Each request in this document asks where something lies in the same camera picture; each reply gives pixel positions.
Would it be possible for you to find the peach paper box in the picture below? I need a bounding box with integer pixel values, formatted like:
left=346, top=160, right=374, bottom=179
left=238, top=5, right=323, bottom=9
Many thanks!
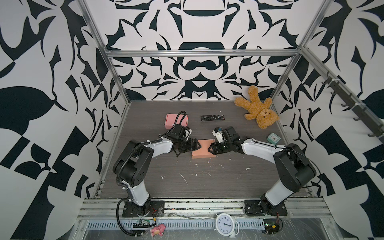
left=192, top=139, right=216, bottom=159

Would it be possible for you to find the pink paper box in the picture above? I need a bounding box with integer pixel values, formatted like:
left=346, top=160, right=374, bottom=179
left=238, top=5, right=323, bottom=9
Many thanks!
left=165, top=114, right=189, bottom=130

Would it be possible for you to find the black tv remote control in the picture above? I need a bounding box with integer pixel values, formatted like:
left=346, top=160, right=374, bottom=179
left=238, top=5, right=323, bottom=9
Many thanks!
left=201, top=115, right=225, bottom=122

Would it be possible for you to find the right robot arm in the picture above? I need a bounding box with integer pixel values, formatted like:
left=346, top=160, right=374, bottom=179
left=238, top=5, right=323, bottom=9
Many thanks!
left=208, top=127, right=317, bottom=217

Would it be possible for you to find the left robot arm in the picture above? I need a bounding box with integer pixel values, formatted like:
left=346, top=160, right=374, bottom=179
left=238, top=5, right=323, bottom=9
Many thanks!
left=113, top=111, right=201, bottom=216

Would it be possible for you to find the small green alarm clock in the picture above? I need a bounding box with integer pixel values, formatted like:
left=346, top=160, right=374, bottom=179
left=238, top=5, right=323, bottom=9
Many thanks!
left=267, top=133, right=281, bottom=145

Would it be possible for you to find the brown teddy bear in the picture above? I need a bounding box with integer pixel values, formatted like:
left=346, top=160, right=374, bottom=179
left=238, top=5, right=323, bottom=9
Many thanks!
left=235, top=86, right=279, bottom=129

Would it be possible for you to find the white round table clock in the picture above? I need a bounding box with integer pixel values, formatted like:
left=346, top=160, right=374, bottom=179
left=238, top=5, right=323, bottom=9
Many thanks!
left=215, top=213, right=240, bottom=239

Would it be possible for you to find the green circuit board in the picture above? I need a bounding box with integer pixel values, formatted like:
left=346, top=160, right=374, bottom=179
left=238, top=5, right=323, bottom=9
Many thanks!
left=132, top=219, right=157, bottom=228

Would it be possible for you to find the small pink toy figure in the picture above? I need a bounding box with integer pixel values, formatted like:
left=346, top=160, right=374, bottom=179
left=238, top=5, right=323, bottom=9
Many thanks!
left=151, top=224, right=166, bottom=237

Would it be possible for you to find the black electronics module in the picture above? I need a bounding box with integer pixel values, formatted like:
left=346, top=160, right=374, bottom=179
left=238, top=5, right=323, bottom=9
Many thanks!
left=262, top=217, right=284, bottom=236

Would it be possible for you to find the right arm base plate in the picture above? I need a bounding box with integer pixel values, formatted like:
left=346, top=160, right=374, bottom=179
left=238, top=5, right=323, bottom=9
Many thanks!
left=244, top=200, right=288, bottom=217

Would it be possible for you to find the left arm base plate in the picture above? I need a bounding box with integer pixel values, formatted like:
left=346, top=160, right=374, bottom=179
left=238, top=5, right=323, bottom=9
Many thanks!
left=122, top=201, right=165, bottom=218

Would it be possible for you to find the black corrugated cable conduit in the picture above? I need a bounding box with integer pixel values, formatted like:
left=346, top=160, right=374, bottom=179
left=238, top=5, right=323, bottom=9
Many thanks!
left=115, top=198, right=142, bottom=238

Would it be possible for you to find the black wall hook rack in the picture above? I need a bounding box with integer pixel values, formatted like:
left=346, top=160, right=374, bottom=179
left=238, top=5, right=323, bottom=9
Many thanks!
left=322, top=71, right=384, bottom=144

